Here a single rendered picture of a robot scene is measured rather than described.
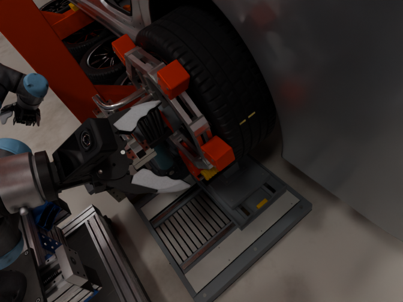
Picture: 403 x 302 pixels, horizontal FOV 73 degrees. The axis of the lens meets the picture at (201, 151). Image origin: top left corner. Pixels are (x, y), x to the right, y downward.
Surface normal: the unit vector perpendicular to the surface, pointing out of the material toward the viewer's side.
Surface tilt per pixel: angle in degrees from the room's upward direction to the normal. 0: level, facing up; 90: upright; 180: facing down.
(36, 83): 57
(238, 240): 0
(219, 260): 0
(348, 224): 0
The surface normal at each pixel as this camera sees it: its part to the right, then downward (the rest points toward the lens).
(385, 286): -0.26, -0.60
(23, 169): 0.32, -0.40
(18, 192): 0.48, 0.23
